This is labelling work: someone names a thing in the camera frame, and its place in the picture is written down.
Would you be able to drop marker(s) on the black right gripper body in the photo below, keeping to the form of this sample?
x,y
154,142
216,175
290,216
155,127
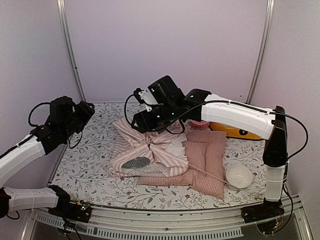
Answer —
x,y
165,115

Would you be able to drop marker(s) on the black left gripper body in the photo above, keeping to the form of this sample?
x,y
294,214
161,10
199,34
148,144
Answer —
x,y
79,122

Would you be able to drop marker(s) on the white tent pole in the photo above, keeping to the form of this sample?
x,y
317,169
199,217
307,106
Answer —
x,y
213,176

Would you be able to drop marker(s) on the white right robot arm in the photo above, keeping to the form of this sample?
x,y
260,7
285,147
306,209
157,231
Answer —
x,y
166,103

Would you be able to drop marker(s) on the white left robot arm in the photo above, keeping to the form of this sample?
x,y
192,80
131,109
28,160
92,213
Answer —
x,y
65,119

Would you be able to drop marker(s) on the pink round pet bowl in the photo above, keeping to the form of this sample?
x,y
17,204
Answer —
x,y
199,125

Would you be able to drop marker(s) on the pink gingham cushion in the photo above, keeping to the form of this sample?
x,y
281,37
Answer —
x,y
204,150

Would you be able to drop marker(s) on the floral tablecloth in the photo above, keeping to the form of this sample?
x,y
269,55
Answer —
x,y
82,171

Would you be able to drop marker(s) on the yellow double bowl stand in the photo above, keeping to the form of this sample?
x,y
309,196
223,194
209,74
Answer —
x,y
232,132

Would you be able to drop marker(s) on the white ceramic bowl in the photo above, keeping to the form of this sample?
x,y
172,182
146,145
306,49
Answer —
x,y
238,177

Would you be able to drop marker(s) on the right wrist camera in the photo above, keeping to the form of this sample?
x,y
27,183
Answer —
x,y
146,98

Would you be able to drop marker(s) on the left aluminium corner post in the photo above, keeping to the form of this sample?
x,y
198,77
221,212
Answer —
x,y
61,7

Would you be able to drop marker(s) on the aluminium corner post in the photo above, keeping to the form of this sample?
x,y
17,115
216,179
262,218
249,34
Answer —
x,y
270,5
61,7

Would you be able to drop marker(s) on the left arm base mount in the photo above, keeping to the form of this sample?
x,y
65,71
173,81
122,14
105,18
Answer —
x,y
80,211

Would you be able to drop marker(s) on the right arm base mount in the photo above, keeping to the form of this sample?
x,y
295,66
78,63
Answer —
x,y
263,211

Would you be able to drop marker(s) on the right aluminium corner post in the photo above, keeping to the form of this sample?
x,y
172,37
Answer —
x,y
270,5

